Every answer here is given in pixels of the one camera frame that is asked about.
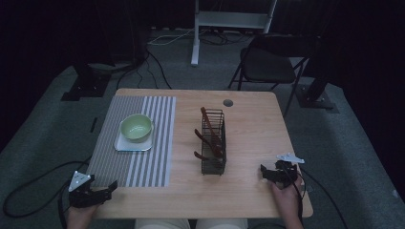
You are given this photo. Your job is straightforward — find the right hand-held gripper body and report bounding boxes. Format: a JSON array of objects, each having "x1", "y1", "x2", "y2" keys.
[{"x1": 272, "y1": 152, "x2": 306, "y2": 189}]

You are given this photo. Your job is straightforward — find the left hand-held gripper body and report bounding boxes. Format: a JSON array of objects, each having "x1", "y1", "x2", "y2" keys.
[{"x1": 68, "y1": 170, "x2": 109, "y2": 209}]

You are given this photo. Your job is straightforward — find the person's left hand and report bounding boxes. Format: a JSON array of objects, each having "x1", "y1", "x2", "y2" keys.
[{"x1": 66, "y1": 203, "x2": 100, "y2": 229}]

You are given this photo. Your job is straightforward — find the person's right hand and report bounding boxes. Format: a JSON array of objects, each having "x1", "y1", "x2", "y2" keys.
[{"x1": 270, "y1": 175, "x2": 304, "y2": 216}]

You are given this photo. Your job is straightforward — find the white square plate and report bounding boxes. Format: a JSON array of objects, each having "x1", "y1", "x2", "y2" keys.
[{"x1": 114, "y1": 123, "x2": 156, "y2": 153}]

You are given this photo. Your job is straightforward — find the grey striped placemat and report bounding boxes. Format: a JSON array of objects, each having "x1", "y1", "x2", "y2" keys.
[{"x1": 85, "y1": 94, "x2": 178, "y2": 188}]

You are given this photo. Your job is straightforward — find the green bowl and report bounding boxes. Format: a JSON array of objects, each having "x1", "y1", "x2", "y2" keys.
[{"x1": 119, "y1": 113, "x2": 154, "y2": 143}]

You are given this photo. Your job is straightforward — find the long brown wooden utensil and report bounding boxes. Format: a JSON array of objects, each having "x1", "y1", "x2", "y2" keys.
[{"x1": 200, "y1": 106, "x2": 224, "y2": 158}]

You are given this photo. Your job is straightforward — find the black stand base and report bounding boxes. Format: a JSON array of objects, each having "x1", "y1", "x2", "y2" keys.
[
  {"x1": 293, "y1": 75, "x2": 340, "y2": 115},
  {"x1": 60, "y1": 62, "x2": 113, "y2": 102}
]

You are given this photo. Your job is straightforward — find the person's legs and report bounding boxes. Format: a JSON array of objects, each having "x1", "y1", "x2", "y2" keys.
[{"x1": 135, "y1": 218, "x2": 248, "y2": 229}]

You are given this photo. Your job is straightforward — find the black folding chair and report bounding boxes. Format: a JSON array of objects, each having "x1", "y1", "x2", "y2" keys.
[{"x1": 227, "y1": 33, "x2": 319, "y2": 117}]

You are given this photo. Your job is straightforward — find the white metal stand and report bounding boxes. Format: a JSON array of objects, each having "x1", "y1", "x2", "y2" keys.
[{"x1": 190, "y1": 0, "x2": 278, "y2": 67}]

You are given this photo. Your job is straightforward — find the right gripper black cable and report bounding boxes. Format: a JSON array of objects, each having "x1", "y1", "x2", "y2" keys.
[{"x1": 286, "y1": 161, "x2": 350, "y2": 229}]

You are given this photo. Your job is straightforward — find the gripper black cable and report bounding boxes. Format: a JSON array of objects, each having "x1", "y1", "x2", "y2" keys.
[
  {"x1": 2, "y1": 155, "x2": 94, "y2": 229},
  {"x1": 286, "y1": 161, "x2": 350, "y2": 229}
]

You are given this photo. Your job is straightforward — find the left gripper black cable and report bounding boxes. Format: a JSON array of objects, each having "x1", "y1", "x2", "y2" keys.
[{"x1": 2, "y1": 155, "x2": 94, "y2": 229}]

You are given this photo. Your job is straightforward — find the black wire rack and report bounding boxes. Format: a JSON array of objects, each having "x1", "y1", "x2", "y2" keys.
[{"x1": 200, "y1": 108, "x2": 227, "y2": 177}]

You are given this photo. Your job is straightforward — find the black floor cable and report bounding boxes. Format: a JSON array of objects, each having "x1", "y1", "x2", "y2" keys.
[{"x1": 115, "y1": 50, "x2": 174, "y2": 91}]

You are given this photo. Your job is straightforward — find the white floor cable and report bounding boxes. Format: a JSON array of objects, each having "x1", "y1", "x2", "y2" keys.
[{"x1": 147, "y1": 28, "x2": 196, "y2": 47}]

